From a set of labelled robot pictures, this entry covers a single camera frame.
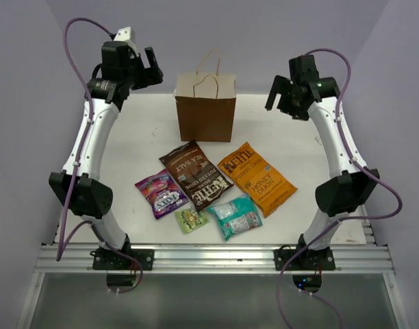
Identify brown paper bag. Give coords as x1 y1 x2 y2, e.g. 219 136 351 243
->
173 48 236 143

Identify orange Kettle honey dijon chips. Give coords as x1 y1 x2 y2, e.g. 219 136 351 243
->
218 142 297 217

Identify brown Kettle sea salt chips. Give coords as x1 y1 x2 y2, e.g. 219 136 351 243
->
160 140 233 212

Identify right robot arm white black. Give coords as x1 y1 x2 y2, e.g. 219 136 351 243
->
265 54 379 269

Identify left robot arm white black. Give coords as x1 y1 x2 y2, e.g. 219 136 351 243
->
49 41 164 269

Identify purple Fox's candy bag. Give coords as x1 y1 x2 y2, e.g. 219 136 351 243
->
134 169 189 219

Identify teal snack packet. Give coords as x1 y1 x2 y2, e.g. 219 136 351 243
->
206 194 262 241

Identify small green snack packet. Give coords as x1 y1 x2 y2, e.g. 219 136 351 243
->
175 208 210 234

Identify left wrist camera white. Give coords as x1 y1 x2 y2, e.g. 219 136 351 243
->
113 27 138 54

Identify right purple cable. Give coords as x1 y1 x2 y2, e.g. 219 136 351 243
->
276 47 403 329

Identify purple cable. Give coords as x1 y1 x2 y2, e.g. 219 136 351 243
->
276 47 403 329
55 17 116 263

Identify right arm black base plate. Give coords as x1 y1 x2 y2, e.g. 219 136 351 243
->
273 245 336 271

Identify aluminium right side rail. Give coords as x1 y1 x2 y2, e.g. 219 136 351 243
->
359 206 377 245

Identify aluminium front rail frame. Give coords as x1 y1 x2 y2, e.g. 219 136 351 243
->
17 243 410 328

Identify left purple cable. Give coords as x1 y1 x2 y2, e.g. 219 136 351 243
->
55 17 116 263

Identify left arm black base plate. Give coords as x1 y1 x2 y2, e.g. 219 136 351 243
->
90 247 155 271

